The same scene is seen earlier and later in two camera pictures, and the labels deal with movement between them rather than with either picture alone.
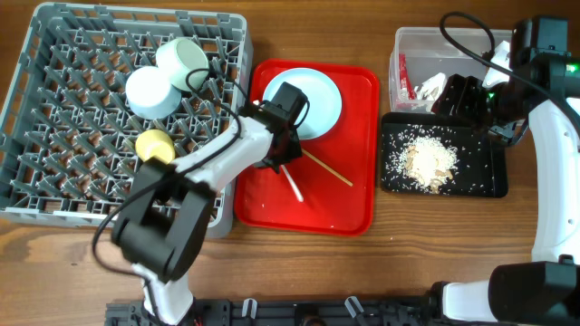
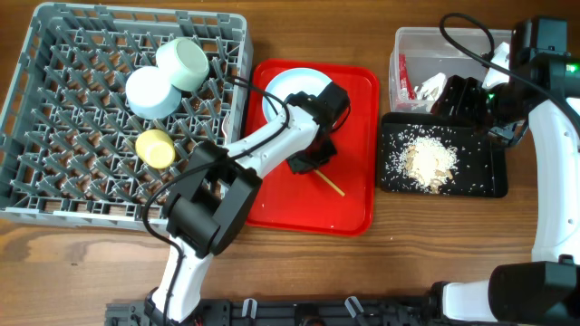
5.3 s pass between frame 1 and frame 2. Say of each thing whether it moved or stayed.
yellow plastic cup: stayed
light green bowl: stayed
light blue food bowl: stayed
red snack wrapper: stayed
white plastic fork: moved
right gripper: stayed
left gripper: moved
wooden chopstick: moved
